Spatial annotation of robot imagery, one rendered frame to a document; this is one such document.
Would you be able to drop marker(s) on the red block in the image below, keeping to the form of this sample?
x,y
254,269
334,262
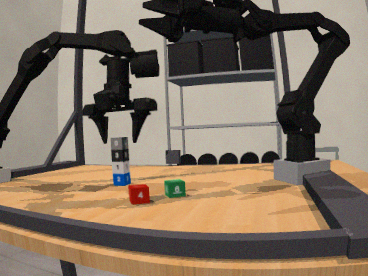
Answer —
x,y
139,194

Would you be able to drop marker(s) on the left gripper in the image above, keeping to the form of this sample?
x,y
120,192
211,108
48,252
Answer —
x,y
207,19

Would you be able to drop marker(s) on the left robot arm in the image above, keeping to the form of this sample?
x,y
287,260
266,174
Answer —
x,y
296,107

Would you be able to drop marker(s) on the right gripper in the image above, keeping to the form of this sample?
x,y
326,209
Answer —
x,y
138,118

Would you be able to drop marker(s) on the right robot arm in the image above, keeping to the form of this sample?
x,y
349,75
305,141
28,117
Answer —
x,y
33,62

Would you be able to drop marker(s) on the blue block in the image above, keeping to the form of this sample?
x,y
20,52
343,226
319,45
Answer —
x,y
121,179

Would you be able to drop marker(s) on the small green block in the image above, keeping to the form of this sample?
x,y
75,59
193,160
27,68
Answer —
x,y
174,188

